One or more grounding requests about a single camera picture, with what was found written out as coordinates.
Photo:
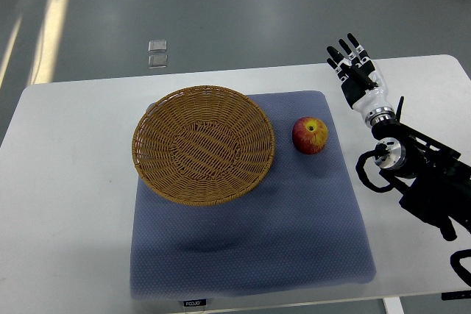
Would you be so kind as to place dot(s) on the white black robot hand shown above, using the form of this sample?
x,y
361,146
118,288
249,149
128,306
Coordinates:
x,y
362,83

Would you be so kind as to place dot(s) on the red yellow apple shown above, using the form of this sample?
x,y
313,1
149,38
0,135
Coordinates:
x,y
309,135

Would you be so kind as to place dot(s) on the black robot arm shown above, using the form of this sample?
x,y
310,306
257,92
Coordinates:
x,y
433,182

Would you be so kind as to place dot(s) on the round wicker basket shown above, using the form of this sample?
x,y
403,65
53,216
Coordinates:
x,y
203,146

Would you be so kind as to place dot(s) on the blue grey fabric mat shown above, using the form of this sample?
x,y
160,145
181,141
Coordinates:
x,y
301,227

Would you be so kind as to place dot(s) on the lower metal floor plate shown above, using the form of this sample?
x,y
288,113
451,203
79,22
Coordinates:
x,y
158,61

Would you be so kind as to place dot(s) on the metal floor plate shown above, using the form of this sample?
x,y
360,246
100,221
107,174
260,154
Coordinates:
x,y
157,46
158,61

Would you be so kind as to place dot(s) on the upper metal floor plate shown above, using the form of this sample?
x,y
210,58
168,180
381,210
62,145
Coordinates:
x,y
157,46

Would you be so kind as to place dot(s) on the white table leg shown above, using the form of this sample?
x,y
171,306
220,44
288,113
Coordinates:
x,y
393,305

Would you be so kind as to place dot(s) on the black table label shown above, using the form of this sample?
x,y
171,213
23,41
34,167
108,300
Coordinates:
x,y
195,303

